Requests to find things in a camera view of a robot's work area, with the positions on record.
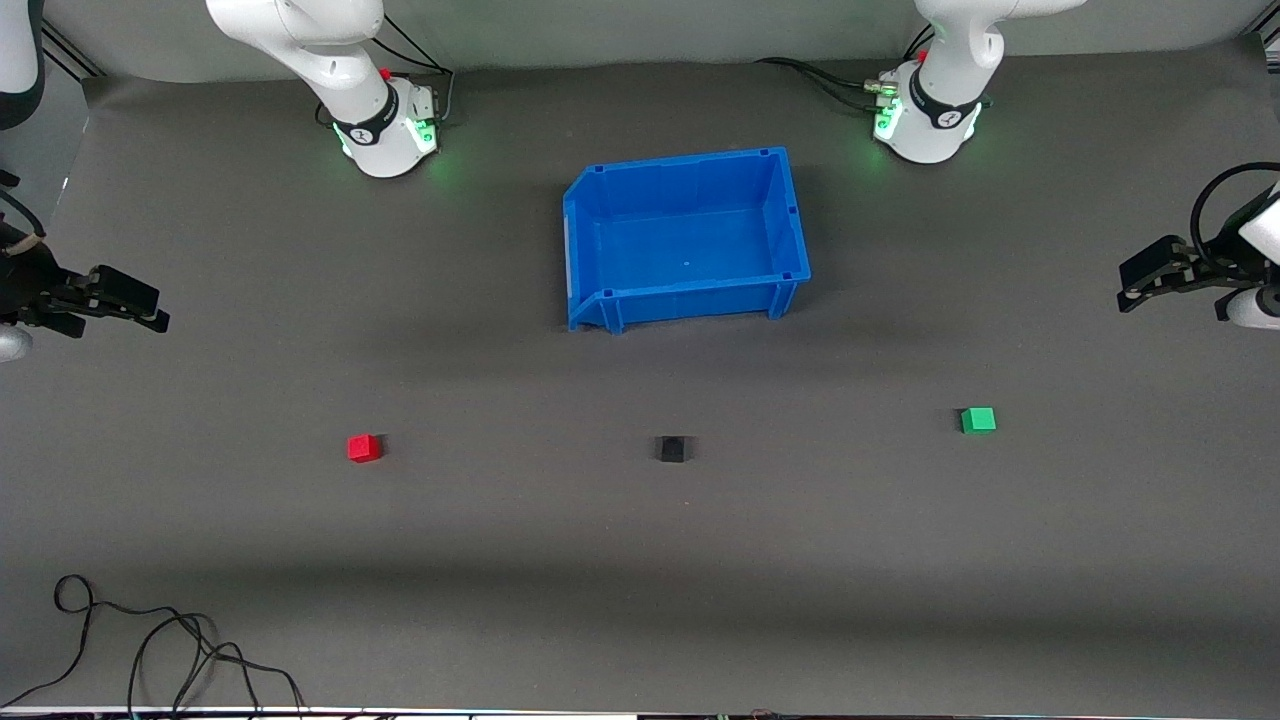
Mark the dark grey table mat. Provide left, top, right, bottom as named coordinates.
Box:
left=0, top=38, right=1280, bottom=715

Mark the blue plastic storage bin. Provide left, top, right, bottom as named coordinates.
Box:
left=562, top=146, right=813, bottom=335

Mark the loose black cable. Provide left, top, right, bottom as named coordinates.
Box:
left=0, top=574, right=307, bottom=717

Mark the black right arm base cable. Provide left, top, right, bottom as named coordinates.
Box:
left=316, top=14, right=457, bottom=129

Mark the black arm base cable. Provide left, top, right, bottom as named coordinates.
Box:
left=754, top=25, right=936, bottom=113
left=316, top=14, right=457, bottom=129

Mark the black left arm base cable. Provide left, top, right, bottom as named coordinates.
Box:
left=754, top=25, right=936, bottom=113

